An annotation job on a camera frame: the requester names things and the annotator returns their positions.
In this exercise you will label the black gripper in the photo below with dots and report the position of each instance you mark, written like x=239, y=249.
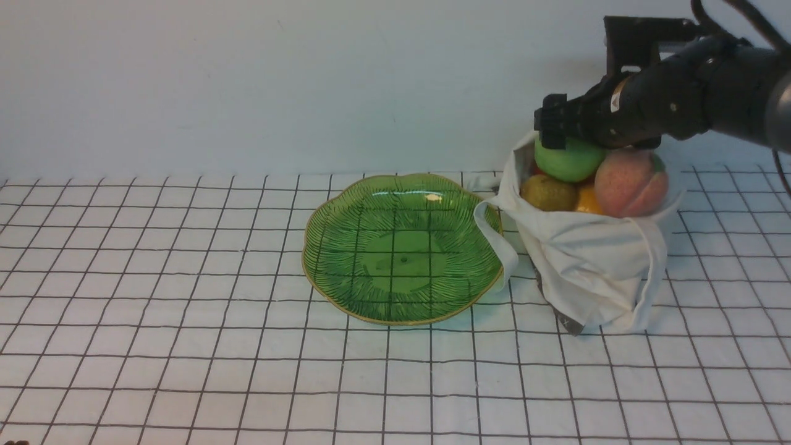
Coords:
x=628, y=110

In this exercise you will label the green apple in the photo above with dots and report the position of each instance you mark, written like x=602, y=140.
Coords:
x=574, y=164

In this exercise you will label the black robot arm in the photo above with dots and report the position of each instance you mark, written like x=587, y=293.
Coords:
x=727, y=86

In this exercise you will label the brown kiwi fruit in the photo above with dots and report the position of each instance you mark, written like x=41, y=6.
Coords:
x=548, y=194

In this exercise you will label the orange fruit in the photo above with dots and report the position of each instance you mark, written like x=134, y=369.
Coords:
x=587, y=201

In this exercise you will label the white cloth bag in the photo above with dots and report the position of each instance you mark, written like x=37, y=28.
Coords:
x=594, y=270

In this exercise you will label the pink peach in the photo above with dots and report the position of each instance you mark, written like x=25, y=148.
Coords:
x=631, y=183

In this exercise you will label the green glass leaf plate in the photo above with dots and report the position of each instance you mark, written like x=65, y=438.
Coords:
x=401, y=250

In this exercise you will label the white checkered tablecloth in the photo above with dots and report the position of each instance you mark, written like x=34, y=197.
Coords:
x=326, y=310

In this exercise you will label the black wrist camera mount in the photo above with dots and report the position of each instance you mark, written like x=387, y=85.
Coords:
x=637, y=41

